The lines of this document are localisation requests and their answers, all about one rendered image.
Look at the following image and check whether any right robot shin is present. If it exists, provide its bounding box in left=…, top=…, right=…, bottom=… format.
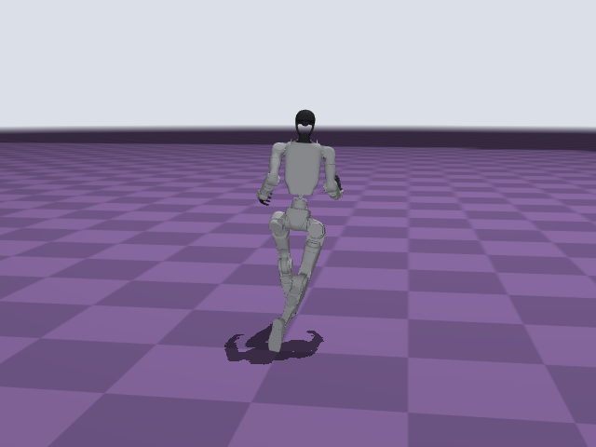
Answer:
left=281, top=277, right=309, bottom=330

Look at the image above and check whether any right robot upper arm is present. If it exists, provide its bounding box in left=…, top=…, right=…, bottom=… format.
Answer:
left=321, top=146, right=336, bottom=193

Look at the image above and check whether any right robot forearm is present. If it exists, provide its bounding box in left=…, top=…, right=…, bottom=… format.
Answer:
left=328, top=181, right=344, bottom=200

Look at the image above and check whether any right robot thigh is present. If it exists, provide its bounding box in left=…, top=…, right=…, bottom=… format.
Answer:
left=291, top=218, right=326, bottom=289

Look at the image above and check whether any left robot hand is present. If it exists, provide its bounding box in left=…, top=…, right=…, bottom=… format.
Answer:
left=258, top=193, right=272, bottom=206

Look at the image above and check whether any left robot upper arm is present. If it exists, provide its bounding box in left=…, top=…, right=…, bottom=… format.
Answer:
left=267, top=142, right=287, bottom=186

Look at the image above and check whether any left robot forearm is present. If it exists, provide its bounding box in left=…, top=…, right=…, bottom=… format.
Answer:
left=257, top=172, right=274, bottom=200

